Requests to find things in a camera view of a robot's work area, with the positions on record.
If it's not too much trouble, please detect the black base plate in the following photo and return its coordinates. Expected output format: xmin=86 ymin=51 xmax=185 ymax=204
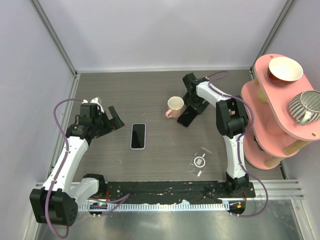
xmin=100 ymin=180 xmax=256 ymax=205

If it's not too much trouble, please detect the white bowl brown outside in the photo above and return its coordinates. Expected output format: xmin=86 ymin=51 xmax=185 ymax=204
xmin=267 ymin=56 xmax=304 ymax=86

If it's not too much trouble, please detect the clear magsafe phone case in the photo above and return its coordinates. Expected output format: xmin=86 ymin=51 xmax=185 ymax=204
xmin=186 ymin=146 xmax=213 ymax=178

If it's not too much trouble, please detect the lilac phone case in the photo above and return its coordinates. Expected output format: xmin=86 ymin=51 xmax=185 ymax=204
xmin=130 ymin=122 xmax=147 ymax=151

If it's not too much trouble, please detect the grey striped mug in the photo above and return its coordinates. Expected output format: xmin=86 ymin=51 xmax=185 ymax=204
xmin=288 ymin=90 xmax=320 ymax=126

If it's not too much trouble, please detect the white slotted cable duct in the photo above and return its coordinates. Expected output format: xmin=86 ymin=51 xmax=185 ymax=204
xmin=78 ymin=200 xmax=230 ymax=212

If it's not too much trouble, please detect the pink mug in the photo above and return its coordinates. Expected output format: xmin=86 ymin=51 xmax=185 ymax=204
xmin=165 ymin=96 xmax=185 ymax=119

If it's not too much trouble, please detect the pink tiered wooden shelf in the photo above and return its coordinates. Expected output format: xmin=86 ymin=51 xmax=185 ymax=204
xmin=241 ymin=53 xmax=320 ymax=170

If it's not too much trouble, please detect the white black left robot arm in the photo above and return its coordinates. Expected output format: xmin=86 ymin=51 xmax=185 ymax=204
xmin=29 ymin=97 xmax=125 ymax=227

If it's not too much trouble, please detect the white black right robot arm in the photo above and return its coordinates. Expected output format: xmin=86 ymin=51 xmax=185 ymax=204
xmin=177 ymin=73 xmax=250 ymax=198

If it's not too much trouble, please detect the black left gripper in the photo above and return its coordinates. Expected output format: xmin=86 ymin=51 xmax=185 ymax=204
xmin=92 ymin=106 xmax=124 ymax=138

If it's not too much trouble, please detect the purple phone black screen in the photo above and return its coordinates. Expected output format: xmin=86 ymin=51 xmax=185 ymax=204
xmin=177 ymin=111 xmax=197 ymax=128

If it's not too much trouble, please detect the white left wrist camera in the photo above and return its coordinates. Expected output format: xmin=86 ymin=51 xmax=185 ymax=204
xmin=81 ymin=97 xmax=105 ymax=113

